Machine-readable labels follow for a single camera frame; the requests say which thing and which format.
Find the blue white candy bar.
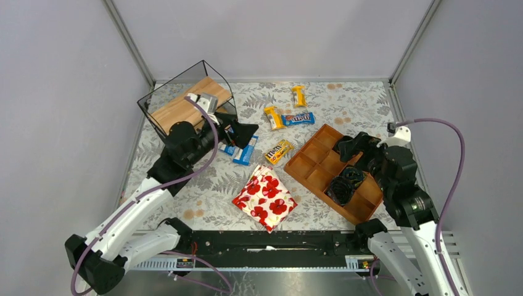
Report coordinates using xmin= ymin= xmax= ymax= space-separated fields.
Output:
xmin=233 ymin=135 xmax=258 ymax=166
xmin=218 ymin=143 xmax=239 ymax=157

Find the yellow m&m candy bag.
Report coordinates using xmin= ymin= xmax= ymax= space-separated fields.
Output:
xmin=265 ymin=139 xmax=295 ymax=165

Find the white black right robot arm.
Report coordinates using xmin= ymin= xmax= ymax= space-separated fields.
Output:
xmin=334 ymin=126 xmax=468 ymax=295

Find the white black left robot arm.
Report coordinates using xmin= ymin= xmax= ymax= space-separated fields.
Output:
xmin=65 ymin=112 xmax=259 ymax=295

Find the yellow candy bar near centre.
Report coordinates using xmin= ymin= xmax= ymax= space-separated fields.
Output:
xmin=264 ymin=106 xmax=286 ymax=131

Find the yellow candy bar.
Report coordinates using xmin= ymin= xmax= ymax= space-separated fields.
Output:
xmin=264 ymin=106 xmax=286 ymax=131
xmin=291 ymin=85 xmax=308 ymax=107

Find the blue m&m candy bag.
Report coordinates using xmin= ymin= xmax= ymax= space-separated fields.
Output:
xmin=281 ymin=112 xmax=315 ymax=126

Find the yellow candy bar far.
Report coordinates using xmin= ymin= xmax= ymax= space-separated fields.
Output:
xmin=291 ymin=85 xmax=308 ymax=107

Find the brown wooden divided tray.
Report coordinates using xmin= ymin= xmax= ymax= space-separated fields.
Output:
xmin=284 ymin=124 xmax=383 ymax=225

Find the floral patterned table mat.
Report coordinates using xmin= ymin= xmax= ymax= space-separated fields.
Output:
xmin=119 ymin=81 xmax=396 ymax=231

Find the red poppy folded cloth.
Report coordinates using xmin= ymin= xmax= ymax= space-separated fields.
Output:
xmin=232 ymin=165 xmax=298 ymax=233

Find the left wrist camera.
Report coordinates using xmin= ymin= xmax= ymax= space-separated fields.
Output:
xmin=187 ymin=93 xmax=218 ymax=114

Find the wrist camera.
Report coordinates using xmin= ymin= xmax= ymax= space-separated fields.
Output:
xmin=187 ymin=93 xmax=218 ymax=114
xmin=376 ymin=122 xmax=411 ymax=148

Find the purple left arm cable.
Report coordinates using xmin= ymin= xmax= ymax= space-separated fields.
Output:
xmin=70 ymin=96 xmax=234 ymax=296

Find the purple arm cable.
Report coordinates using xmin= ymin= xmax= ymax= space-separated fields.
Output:
xmin=70 ymin=96 xmax=234 ymax=296
xmin=369 ymin=118 xmax=467 ymax=296

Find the black coiled cable roll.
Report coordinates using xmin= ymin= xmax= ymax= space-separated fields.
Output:
xmin=326 ymin=175 xmax=355 ymax=207

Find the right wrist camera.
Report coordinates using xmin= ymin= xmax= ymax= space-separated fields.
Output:
xmin=376 ymin=122 xmax=411 ymax=148

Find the black wire wooden shelf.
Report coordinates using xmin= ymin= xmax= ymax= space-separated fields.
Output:
xmin=138 ymin=60 xmax=237 ymax=140

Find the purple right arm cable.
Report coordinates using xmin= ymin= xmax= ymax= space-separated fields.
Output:
xmin=369 ymin=118 xmax=467 ymax=296

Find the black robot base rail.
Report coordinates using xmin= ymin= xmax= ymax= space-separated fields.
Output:
xmin=173 ymin=231 xmax=374 ymax=269

